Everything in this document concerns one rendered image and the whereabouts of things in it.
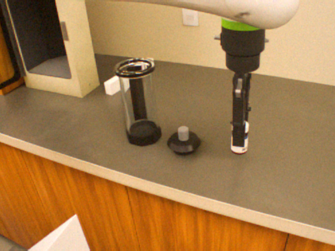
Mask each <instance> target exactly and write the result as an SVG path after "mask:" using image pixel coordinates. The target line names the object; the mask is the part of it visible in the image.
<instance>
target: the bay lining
mask: <svg viewBox="0 0 335 251"><path fill-rule="evenodd" d="M7 4H8V8H9V12H10V15H11V18H12V21H13V26H14V30H15V33H16V37H17V39H18V44H19V47H20V48H19V49H20V50H21V54H22V55H21V56H22V58H23V61H24V64H25V67H26V71H27V72H28V71H30V70H31V69H33V68H36V67H37V66H39V65H41V64H42V63H44V62H46V61H48V60H50V59H53V58H57V57H61V56H67V54H66V47H65V44H64V40H63V38H64V37H63V35H62V30H61V29H62V28H61V25H60V21H59V20H60V19H59V16H58V10H57V7H56V1H55V0H7Z"/></svg>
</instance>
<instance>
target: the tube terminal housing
mask: <svg viewBox="0 0 335 251"><path fill-rule="evenodd" d="M55 1H56V7H57V10H58V16H59V19H60V20H59V21H60V22H61V21H65V25H66V29H67V31H66V32H67V34H68V39H69V41H64V44H65V47H66V54H67V56H68V63H69V66H70V71H71V74H72V76H71V79H64V78H56V77H50V76H46V75H38V74H32V73H29V72H27V71H26V75H27V76H26V77H25V76H23V77H24V81H25V83H26V86H27V87H29V88H33V89H41V90H44V91H50V92H53V93H59V94H61V93H62V94H65V95H72V96H75V97H81V98H83V97H84V96H86V95H87V94H88V93H90V92H91V91H92V90H93V89H95V88H97V87H98V86H99V85H100V83H99V77H98V74H97V68H96V61H95V56H94V53H93V44H92V41H91V35H90V29H89V24H88V17H87V12H86V6H85V1H78V0H72V1H70V0H55ZM23 65H24V68H25V70H26V67H25V64H23Z"/></svg>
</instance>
